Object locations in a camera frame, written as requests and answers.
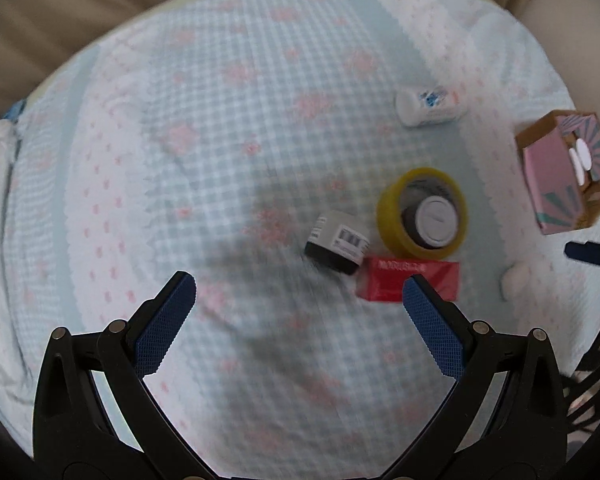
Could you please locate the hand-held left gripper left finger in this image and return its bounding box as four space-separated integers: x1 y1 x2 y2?
32 271 216 480

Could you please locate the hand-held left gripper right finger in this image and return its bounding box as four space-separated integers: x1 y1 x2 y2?
380 276 568 480

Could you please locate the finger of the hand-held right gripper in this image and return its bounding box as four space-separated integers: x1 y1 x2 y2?
564 239 600 267

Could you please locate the red rectangular box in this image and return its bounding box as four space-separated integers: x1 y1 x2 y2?
355 256 462 304

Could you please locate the pink brown cardboard box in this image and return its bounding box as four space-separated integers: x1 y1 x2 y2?
514 110 600 236

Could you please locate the small white round object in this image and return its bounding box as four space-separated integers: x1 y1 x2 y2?
500 263 531 301

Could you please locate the black jar with white lid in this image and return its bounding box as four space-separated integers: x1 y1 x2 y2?
402 191 457 251

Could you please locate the yellow tape roll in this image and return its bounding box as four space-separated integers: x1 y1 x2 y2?
376 167 468 261

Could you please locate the small black grey box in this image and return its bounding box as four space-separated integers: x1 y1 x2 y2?
304 211 371 276

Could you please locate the blue checked blanket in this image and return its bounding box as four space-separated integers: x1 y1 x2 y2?
0 0 600 463

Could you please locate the white bottle with blue label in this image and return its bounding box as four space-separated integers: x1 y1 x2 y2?
395 86 465 128

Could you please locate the beige sofa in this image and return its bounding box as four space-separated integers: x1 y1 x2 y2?
0 0 600 131

